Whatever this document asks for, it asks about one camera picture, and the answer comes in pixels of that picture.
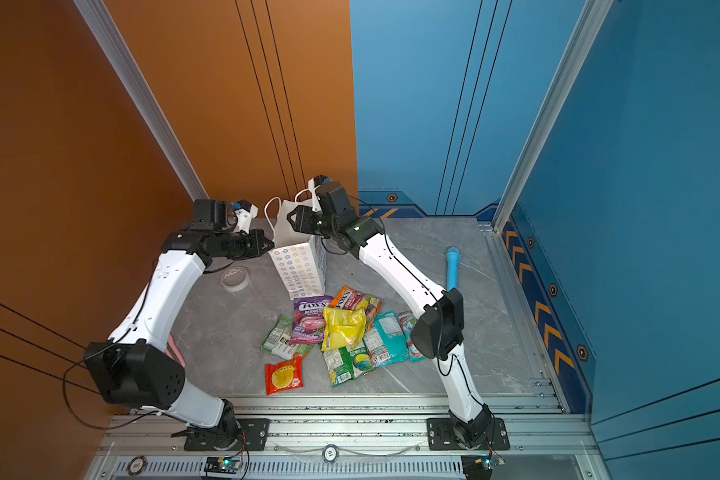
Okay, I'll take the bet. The white printed paper bag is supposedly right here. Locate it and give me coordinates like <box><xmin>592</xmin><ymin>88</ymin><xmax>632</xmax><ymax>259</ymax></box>
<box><xmin>264</xmin><ymin>197</ymin><xmax>326</xmax><ymax>299</ymax></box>

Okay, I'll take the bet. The orange Fox's candy bag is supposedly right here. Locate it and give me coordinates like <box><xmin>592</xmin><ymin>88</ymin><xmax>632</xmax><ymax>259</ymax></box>
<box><xmin>329</xmin><ymin>286</ymin><xmax>383</xmax><ymax>330</ymax></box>

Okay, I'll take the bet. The teal Fox's candy bag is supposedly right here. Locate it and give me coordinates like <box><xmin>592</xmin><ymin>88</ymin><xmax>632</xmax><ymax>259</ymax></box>
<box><xmin>398</xmin><ymin>311</ymin><xmax>425</xmax><ymax>363</ymax></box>

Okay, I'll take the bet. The teal white snack packet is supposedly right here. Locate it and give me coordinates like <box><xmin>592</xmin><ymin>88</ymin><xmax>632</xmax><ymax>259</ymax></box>
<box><xmin>363</xmin><ymin>311</ymin><xmax>409</xmax><ymax>368</ymax></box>

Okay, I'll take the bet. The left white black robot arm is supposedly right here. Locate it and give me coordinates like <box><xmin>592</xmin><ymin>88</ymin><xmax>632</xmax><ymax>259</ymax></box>
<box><xmin>83</xmin><ymin>199</ymin><xmax>274</xmax><ymax>450</ymax></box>

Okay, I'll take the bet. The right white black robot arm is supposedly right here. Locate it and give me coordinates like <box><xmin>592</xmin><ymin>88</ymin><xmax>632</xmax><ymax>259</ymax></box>
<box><xmin>286</xmin><ymin>175</ymin><xmax>498</xmax><ymax>449</ymax></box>

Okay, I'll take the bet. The purple Fox's candy bag left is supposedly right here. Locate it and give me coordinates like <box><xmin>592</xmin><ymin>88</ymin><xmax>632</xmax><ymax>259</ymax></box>
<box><xmin>290</xmin><ymin>295</ymin><xmax>333</xmax><ymax>345</ymax></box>

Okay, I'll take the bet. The yellow snack bag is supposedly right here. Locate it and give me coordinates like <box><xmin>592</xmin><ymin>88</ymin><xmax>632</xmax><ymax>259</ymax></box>
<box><xmin>321</xmin><ymin>307</ymin><xmax>366</xmax><ymax>352</ymax></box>

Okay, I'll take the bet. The green snack bag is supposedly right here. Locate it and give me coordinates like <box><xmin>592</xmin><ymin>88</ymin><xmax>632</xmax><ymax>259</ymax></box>
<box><xmin>322</xmin><ymin>345</ymin><xmax>374</xmax><ymax>387</ymax></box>

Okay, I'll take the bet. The green white snack packet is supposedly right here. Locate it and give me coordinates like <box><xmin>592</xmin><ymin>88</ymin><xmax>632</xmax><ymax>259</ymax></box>
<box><xmin>261</xmin><ymin>315</ymin><xmax>313</xmax><ymax>360</ymax></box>

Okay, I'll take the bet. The blue toy microphone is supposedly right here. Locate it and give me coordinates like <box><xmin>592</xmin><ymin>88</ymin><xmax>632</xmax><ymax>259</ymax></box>
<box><xmin>445</xmin><ymin>247</ymin><xmax>461</xmax><ymax>291</ymax></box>

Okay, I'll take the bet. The pink plastic clip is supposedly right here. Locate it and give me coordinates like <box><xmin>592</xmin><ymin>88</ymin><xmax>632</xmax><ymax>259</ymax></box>
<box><xmin>165</xmin><ymin>335</ymin><xmax>186</xmax><ymax>368</ymax></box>

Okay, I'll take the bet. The red yellow snack packet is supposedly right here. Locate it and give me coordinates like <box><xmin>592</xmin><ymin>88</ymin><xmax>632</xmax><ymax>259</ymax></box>
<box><xmin>265</xmin><ymin>356</ymin><xmax>304</xmax><ymax>395</ymax></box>

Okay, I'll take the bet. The left green circuit board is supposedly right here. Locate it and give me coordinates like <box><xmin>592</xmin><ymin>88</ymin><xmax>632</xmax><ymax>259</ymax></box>
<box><xmin>203</xmin><ymin>456</ymin><xmax>244</xmax><ymax>478</ymax></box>

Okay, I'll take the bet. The green circuit board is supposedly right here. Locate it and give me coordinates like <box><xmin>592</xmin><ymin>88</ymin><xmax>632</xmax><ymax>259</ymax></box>
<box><xmin>203</xmin><ymin>456</ymin><xmax>244</xmax><ymax>478</ymax></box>
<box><xmin>460</xmin><ymin>455</ymin><xmax>506</xmax><ymax>480</ymax></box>

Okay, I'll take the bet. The round brown badge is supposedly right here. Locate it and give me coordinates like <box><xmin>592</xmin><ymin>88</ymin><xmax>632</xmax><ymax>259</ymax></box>
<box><xmin>127</xmin><ymin>456</ymin><xmax>147</xmax><ymax>476</ymax></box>

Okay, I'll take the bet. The right green circuit board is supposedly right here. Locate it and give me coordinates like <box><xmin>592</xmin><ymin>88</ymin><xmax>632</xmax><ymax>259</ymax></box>
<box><xmin>460</xmin><ymin>455</ymin><xmax>506</xmax><ymax>480</ymax></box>

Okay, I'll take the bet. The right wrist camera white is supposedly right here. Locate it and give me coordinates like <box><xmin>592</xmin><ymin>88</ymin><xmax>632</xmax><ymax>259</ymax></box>
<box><xmin>308</xmin><ymin>175</ymin><xmax>331</xmax><ymax>212</ymax></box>

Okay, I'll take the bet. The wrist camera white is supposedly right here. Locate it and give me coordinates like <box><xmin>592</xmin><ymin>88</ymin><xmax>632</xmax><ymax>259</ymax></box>
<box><xmin>232</xmin><ymin>200</ymin><xmax>258</xmax><ymax>232</ymax></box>
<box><xmin>308</xmin><ymin>175</ymin><xmax>331</xmax><ymax>212</ymax></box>

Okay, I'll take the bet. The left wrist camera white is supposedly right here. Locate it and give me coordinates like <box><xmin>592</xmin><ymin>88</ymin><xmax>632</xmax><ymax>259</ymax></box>
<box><xmin>232</xmin><ymin>200</ymin><xmax>258</xmax><ymax>232</ymax></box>

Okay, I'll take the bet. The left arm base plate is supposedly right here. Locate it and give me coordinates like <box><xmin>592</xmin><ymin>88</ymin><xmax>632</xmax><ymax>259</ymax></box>
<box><xmin>173</xmin><ymin>418</ymin><xmax>270</xmax><ymax>452</ymax></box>

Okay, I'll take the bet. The aluminium frame rail base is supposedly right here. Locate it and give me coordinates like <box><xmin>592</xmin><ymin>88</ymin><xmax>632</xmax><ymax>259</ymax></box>
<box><xmin>86</xmin><ymin>386</ymin><xmax>609</xmax><ymax>479</ymax></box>

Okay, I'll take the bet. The left aluminium corner post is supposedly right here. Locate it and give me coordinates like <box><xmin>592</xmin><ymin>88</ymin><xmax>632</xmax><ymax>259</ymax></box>
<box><xmin>74</xmin><ymin>0</ymin><xmax>209</xmax><ymax>200</ymax></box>

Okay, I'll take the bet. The aluminium corner post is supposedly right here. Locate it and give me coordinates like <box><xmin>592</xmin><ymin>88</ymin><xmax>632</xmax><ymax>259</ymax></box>
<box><xmin>491</xmin><ymin>0</ymin><xmax>613</xmax><ymax>235</ymax></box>
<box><xmin>74</xmin><ymin>0</ymin><xmax>209</xmax><ymax>200</ymax></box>

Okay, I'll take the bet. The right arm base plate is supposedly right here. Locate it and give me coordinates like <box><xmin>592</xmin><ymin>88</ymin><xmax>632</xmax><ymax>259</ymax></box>
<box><xmin>426</xmin><ymin>417</ymin><xmax>511</xmax><ymax>452</ymax></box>

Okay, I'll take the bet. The right aluminium corner post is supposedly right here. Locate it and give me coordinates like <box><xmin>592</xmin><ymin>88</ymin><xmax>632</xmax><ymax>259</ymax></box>
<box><xmin>491</xmin><ymin>0</ymin><xmax>613</xmax><ymax>235</ymax></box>

